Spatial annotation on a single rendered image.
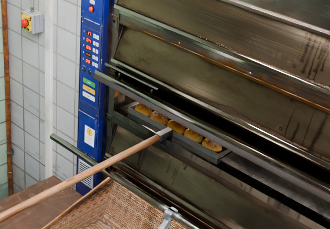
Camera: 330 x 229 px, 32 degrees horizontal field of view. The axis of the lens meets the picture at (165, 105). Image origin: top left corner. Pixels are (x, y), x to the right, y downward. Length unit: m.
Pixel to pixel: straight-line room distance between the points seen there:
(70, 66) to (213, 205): 1.04
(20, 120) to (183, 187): 1.29
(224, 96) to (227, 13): 0.33
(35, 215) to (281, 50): 1.62
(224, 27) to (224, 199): 0.76
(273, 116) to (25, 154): 1.87
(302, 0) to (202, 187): 0.99
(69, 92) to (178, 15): 0.93
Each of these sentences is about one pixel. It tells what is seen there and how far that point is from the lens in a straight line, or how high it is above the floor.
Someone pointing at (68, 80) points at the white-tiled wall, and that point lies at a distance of 3.03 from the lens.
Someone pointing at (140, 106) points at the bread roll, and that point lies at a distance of 2.77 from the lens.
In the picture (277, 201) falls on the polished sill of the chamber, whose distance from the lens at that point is 2.36.
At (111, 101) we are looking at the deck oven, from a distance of 2.82.
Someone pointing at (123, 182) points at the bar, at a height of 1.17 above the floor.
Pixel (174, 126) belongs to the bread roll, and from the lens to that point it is 2.65.
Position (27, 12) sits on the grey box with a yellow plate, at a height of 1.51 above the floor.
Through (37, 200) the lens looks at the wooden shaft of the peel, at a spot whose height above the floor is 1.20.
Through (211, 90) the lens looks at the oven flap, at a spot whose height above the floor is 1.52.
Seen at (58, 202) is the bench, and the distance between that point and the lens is 3.18.
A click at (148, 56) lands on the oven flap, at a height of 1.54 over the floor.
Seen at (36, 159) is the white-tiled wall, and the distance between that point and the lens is 3.55.
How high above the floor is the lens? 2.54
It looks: 28 degrees down
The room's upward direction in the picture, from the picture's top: 6 degrees clockwise
